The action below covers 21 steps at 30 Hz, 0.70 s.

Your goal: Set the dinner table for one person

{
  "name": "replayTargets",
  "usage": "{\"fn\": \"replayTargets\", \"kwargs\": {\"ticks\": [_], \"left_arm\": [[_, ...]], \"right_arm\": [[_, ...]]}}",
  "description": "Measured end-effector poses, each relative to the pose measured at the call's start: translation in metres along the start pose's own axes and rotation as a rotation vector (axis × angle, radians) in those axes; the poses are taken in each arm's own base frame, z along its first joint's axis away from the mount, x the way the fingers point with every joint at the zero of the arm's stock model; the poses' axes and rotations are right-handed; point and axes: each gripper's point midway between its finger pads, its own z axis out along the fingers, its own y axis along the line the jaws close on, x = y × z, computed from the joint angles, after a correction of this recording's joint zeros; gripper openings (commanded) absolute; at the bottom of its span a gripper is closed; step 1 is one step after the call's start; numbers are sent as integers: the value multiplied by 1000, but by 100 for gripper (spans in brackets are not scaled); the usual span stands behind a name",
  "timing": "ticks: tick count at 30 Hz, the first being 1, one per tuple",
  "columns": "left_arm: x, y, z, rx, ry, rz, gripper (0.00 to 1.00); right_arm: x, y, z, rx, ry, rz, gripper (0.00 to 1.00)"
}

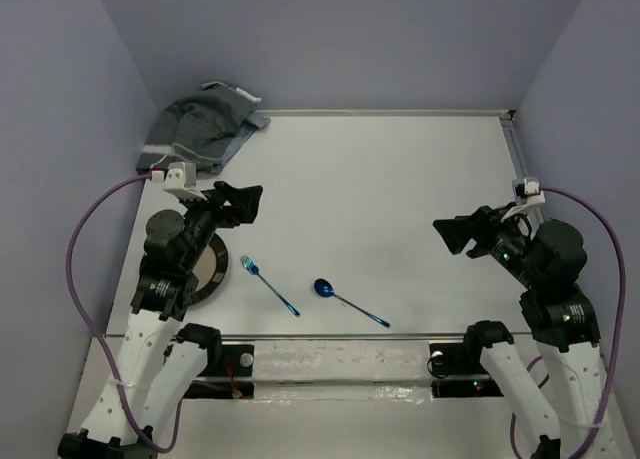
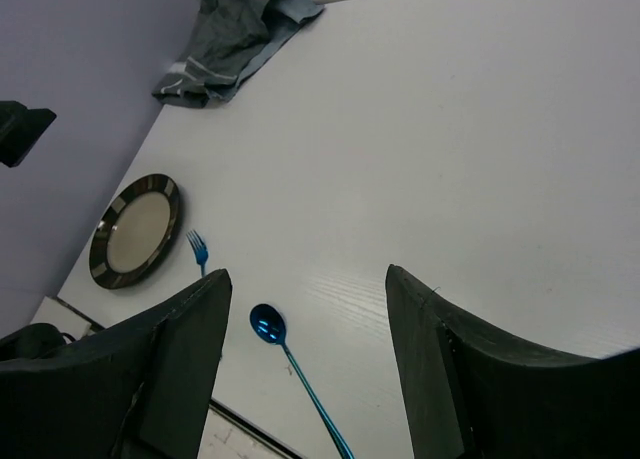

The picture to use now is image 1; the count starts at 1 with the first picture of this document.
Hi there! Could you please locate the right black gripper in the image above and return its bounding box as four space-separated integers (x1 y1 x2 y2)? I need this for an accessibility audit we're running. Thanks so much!
431 199 543 287

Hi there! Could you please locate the grey striped cloth placemat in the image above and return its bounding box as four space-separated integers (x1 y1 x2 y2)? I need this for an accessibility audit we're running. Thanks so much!
136 81 271 175

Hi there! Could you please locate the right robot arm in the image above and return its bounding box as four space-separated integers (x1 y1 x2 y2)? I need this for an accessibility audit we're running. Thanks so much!
433 206 620 458

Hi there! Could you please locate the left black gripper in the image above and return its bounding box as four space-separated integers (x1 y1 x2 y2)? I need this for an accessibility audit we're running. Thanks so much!
181 179 263 267

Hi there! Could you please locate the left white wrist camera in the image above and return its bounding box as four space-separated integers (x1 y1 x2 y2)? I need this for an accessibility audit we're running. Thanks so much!
151 162 206 201

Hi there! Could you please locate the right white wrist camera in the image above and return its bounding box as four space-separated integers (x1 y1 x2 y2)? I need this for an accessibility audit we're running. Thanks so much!
501 176 546 222

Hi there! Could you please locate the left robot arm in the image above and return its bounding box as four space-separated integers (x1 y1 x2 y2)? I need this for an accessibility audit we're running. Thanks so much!
58 181 263 458

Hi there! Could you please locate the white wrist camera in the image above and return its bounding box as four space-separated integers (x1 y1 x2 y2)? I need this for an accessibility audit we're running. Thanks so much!
151 162 206 201
501 176 546 222

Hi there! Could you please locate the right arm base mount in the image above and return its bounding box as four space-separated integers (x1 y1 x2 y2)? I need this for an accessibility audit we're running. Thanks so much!
427 342 503 399

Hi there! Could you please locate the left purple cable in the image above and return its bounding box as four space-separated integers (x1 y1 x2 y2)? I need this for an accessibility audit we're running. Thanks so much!
66 174 180 453

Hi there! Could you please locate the blue metal spoon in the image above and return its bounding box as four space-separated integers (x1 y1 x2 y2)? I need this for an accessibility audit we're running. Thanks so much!
313 278 391 328

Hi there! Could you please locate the dark patterned dinner plate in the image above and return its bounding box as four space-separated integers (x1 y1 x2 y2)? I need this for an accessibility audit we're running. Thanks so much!
192 234 229 305

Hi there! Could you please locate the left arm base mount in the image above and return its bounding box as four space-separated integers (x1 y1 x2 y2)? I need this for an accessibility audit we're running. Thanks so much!
184 343 255 400

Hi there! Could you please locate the blue metal fork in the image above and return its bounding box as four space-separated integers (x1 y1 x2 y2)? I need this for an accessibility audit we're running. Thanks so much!
240 255 300 317

